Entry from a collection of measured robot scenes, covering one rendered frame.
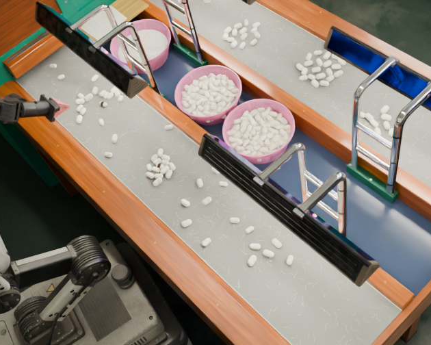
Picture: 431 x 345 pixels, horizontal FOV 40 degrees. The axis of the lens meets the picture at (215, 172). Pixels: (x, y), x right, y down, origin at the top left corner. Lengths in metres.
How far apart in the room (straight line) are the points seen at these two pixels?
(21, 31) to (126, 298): 1.20
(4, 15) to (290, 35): 1.16
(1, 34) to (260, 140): 1.16
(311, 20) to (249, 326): 1.30
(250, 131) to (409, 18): 1.69
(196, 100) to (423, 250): 1.02
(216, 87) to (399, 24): 1.54
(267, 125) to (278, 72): 0.26
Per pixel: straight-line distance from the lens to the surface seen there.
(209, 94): 2.35
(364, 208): 2.07
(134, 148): 2.27
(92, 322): 2.29
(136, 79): 1.98
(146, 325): 2.21
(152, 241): 2.01
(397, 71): 1.87
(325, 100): 2.26
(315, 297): 1.87
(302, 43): 2.47
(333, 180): 1.60
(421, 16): 3.67
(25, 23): 2.66
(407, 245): 2.02
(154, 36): 2.66
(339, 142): 2.11
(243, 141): 2.19
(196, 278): 1.91
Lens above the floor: 2.48
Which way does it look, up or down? 55 degrees down
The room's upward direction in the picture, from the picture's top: 18 degrees counter-clockwise
